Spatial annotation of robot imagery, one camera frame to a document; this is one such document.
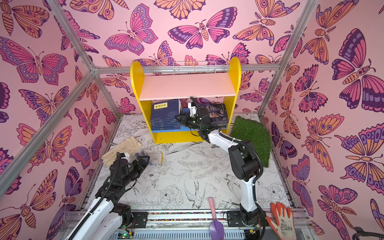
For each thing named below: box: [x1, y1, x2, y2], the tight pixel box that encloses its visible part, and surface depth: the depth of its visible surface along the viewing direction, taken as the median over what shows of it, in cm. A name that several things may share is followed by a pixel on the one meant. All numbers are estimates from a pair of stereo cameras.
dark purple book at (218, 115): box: [199, 103, 229, 126], surface depth 94 cm
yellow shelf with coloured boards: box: [130, 57, 242, 144], surface depth 84 cm
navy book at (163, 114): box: [151, 99, 182, 131], surface depth 92 cm
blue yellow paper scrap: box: [148, 152, 164, 165], surface depth 98 cm
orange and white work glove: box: [266, 202, 297, 240], surface depth 73 cm
